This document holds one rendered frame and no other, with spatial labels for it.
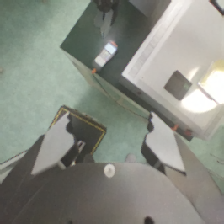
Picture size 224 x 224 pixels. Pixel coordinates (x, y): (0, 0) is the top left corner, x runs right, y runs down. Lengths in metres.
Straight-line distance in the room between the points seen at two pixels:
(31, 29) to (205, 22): 2.14
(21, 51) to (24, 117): 1.10
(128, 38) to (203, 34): 0.43
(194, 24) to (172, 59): 0.24
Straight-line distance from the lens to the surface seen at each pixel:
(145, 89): 0.43
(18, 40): 2.19
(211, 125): 0.78
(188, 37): 0.71
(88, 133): 0.99
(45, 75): 1.70
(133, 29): 0.72
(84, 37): 0.66
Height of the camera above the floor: 1.21
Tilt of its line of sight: 84 degrees down
